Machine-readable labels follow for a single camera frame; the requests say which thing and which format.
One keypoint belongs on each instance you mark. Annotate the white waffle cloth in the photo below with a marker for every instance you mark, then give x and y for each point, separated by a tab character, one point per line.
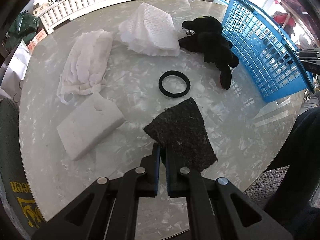
150	31

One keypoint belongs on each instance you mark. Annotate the dark chair with yellow print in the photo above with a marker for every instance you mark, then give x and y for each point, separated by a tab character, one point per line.
19	206

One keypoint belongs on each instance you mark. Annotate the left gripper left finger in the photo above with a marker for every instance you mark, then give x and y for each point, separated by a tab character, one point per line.
107	209

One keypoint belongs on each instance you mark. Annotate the white paper shopping bag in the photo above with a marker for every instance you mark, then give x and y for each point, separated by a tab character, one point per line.
13	71

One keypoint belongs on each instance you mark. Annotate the black scouring pad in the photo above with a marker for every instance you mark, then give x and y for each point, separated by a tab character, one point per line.
182	127

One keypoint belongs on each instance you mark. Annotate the black plush toy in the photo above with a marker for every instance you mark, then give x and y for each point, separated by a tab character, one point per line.
207	39

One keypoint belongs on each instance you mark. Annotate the white foam sponge block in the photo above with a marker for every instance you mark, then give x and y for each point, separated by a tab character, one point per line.
90	122

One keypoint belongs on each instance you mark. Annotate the orange cardboard box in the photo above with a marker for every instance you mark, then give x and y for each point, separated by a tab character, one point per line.
38	38

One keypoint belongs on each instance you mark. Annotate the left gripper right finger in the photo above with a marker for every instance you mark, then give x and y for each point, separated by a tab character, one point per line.
216	208

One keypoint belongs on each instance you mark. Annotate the dark green plastic bag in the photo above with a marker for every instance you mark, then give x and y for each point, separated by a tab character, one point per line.
24	28

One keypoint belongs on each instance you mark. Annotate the blue plastic laundry basket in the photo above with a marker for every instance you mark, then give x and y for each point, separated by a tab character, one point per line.
265	50

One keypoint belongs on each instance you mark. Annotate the white gauze cloth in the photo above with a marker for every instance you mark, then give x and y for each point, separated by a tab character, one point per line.
86	65

